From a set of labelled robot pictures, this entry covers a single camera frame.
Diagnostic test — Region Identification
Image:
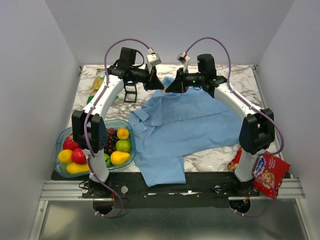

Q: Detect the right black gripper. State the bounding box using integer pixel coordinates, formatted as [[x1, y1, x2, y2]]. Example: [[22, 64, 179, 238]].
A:
[[166, 67, 205, 93]]

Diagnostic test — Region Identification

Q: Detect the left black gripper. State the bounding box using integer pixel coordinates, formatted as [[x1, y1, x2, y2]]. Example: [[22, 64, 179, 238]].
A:
[[130, 63, 165, 92]]

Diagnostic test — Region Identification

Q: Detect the blue short-sleeved shirt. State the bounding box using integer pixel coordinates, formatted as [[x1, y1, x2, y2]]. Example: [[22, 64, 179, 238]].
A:
[[128, 88, 241, 187]]

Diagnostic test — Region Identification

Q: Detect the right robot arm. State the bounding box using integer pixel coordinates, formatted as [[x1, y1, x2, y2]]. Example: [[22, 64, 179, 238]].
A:
[[165, 53, 275, 196]]

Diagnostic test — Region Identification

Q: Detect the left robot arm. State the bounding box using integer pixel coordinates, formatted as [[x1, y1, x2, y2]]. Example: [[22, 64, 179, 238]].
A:
[[71, 47, 165, 198]]

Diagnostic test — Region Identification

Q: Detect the green chips bag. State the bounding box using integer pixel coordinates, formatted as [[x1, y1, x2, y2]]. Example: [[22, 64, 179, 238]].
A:
[[86, 68, 106, 104]]

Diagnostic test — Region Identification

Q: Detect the small orange fruit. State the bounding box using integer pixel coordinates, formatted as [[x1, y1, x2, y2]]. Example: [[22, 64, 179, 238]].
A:
[[116, 128, 130, 140]]

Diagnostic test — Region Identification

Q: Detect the dark purple grape bunch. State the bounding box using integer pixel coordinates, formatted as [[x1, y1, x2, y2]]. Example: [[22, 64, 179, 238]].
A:
[[104, 127, 119, 156]]

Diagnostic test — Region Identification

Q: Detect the green apple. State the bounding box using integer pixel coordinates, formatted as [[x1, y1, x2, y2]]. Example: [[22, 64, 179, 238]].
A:
[[115, 139, 131, 153]]

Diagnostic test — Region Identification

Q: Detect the teal plastic fruit bowl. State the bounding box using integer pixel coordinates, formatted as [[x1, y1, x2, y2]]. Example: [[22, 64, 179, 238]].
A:
[[54, 119, 136, 178]]

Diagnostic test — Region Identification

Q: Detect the yellow pear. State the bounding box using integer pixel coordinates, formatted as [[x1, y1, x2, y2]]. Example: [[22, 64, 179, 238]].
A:
[[110, 151, 131, 166]]

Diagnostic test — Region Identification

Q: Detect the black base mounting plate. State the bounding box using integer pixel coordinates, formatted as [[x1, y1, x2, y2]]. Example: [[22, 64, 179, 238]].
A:
[[50, 172, 259, 210]]

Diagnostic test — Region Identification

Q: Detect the red dragon fruit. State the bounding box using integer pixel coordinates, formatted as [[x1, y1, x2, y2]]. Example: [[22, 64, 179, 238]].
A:
[[62, 133, 79, 151]]

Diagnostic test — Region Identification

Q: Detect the red apple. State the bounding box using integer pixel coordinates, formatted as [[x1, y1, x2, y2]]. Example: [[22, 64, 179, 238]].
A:
[[71, 147, 87, 165]]

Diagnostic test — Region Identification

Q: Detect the yellow lemon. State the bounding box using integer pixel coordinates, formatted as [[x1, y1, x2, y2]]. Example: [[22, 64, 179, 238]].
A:
[[58, 149, 73, 164]]

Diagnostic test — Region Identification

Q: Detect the yellow mango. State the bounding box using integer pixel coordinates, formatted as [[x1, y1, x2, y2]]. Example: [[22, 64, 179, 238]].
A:
[[66, 162, 90, 174]]

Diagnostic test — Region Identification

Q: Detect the red cookie bag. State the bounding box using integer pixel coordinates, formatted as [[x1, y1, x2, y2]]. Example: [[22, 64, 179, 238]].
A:
[[227, 147, 292, 200]]

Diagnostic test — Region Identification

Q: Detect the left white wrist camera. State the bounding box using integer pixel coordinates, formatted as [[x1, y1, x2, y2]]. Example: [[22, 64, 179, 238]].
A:
[[146, 47, 162, 73]]

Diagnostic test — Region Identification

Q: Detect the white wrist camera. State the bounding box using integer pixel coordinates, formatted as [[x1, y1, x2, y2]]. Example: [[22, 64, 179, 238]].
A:
[[176, 52, 190, 73], [146, 47, 162, 73]]

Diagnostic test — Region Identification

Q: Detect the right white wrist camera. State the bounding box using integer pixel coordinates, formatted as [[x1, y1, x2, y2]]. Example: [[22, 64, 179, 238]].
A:
[[176, 52, 190, 73]]

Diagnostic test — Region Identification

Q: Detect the black rectangular frame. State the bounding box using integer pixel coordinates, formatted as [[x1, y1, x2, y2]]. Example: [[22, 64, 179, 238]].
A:
[[124, 83, 138, 103]]

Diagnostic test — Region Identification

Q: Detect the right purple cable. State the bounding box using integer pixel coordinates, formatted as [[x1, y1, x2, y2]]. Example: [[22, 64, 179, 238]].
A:
[[186, 37, 285, 218]]

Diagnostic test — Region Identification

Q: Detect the purple cable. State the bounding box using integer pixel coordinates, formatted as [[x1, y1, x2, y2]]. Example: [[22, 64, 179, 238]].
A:
[[186, 37, 285, 218], [83, 38, 154, 219]]

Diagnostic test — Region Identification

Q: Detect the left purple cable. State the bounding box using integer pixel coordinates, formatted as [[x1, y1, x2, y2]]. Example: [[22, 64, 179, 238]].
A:
[[83, 38, 154, 219]]

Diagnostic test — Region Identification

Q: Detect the aluminium rail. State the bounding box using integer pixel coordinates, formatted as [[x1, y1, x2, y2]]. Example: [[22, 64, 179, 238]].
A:
[[40, 178, 306, 202]]

